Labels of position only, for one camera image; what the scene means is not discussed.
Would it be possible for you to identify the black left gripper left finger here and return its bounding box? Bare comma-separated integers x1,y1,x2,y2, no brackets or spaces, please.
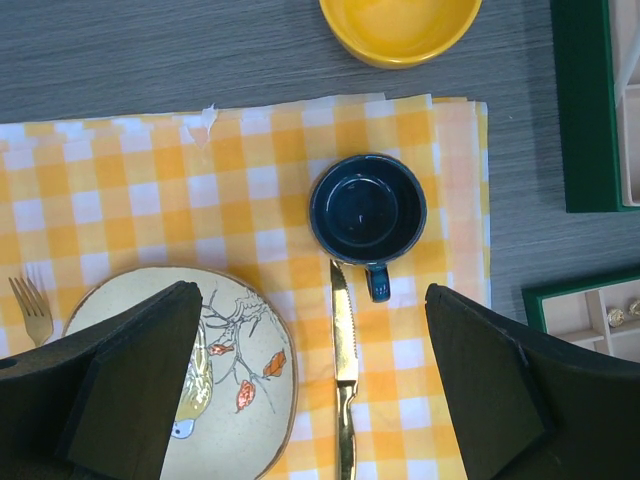
1,281,202,479

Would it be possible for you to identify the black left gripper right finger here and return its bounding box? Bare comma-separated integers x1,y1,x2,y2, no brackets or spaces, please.
425,284,639,479

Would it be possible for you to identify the green jewelry tray insert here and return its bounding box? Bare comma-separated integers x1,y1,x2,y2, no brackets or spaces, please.
522,265,639,362

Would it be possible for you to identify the small gold earring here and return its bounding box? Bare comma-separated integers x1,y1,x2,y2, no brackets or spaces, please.
607,308,625,328

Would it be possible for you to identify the green jewelry box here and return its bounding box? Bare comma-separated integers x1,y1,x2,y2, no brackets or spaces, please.
550,0,639,213

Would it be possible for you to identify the beige bird pattern plate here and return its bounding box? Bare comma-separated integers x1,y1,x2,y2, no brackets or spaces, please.
63,266,298,479

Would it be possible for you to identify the orange white checkered cloth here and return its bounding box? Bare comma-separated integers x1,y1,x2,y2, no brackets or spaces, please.
1,94,490,479

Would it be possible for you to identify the dark blue mug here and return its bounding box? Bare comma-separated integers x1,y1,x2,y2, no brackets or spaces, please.
308,153,427,303

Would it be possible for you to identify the orange bowl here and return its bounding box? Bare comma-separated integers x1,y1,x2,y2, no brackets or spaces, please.
319,0,482,69

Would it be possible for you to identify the black handled knife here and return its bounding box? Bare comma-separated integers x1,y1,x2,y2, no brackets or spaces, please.
330,260,359,479

